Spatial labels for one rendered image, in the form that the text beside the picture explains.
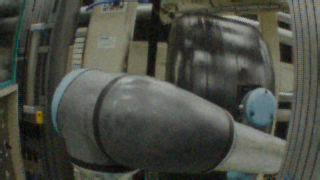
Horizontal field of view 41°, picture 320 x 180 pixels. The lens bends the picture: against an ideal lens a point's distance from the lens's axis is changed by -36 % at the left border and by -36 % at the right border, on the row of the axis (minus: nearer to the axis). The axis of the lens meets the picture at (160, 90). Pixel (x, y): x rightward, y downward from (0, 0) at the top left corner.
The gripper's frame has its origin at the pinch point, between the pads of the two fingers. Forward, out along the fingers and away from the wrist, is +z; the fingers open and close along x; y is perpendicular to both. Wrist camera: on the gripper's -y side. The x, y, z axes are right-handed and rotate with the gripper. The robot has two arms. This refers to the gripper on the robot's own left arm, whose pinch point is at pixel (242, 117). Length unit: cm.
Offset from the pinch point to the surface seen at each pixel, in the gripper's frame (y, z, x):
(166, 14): 32, 59, 20
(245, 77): 9.7, 3.8, -0.7
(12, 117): -7, 6, 67
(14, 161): -23, 8, 68
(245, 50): 17.0, 7.8, -1.4
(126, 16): 24.7, 20.2, 30.3
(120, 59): 12.5, 21.7, 30.3
